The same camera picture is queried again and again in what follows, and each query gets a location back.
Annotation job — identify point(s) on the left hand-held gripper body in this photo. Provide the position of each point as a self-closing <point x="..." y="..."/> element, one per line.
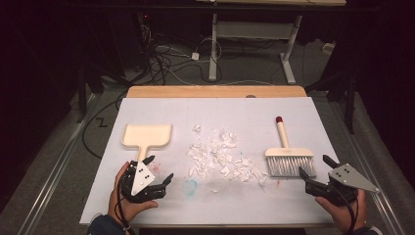
<point x="141" y="178"/>

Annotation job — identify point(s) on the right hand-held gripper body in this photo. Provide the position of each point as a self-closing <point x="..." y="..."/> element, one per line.
<point x="350" y="178"/>

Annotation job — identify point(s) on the cream dustpan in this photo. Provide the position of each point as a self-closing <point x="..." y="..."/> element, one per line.
<point x="147" y="135"/>

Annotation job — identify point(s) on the cream brush with grey bristles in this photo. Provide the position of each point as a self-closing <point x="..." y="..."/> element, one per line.
<point x="287" y="152"/>

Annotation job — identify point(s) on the pile of white paper scraps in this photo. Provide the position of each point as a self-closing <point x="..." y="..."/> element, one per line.
<point x="212" y="156"/>

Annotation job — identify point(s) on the person's left hand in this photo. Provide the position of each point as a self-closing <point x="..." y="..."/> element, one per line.
<point x="114" y="202"/>

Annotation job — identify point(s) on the person's right hand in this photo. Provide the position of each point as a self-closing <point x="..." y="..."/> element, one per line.
<point x="345" y="218"/>

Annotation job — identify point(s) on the black metal stand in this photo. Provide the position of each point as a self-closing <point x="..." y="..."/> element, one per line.
<point x="81" y="101"/>
<point x="349" y="101"/>

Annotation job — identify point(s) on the white power adapter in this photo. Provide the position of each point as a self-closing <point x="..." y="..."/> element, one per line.
<point x="195" y="56"/>

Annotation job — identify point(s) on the dark equipment with red light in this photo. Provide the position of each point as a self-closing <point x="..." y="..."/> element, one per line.
<point x="143" y="19"/>

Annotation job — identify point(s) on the metal floor rail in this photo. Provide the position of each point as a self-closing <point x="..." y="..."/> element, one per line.
<point x="378" y="199"/>
<point x="49" y="186"/>

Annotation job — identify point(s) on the white metal frame desk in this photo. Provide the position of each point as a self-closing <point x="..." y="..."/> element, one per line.
<point x="254" y="30"/>

